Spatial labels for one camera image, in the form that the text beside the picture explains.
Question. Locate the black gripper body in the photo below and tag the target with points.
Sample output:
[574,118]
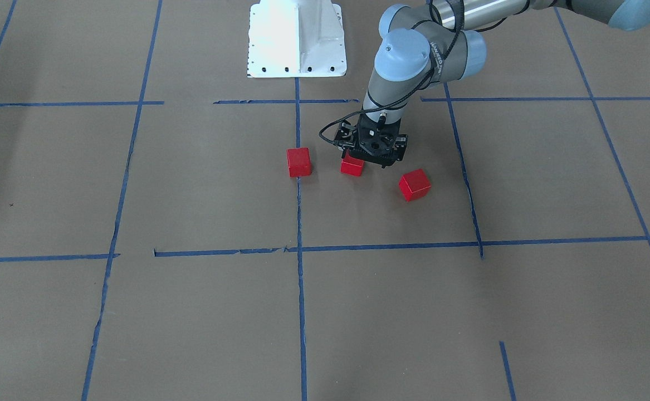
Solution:
[345,135]

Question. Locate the white pedestal column base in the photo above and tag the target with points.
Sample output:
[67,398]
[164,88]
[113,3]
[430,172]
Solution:
[289,39]

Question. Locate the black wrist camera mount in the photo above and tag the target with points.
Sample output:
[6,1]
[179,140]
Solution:
[346,136]

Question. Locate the red cube block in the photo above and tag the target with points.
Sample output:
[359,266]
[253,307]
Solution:
[414,185]
[298,162]
[352,166]

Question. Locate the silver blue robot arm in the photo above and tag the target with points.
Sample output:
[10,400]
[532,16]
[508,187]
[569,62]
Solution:
[440,42]

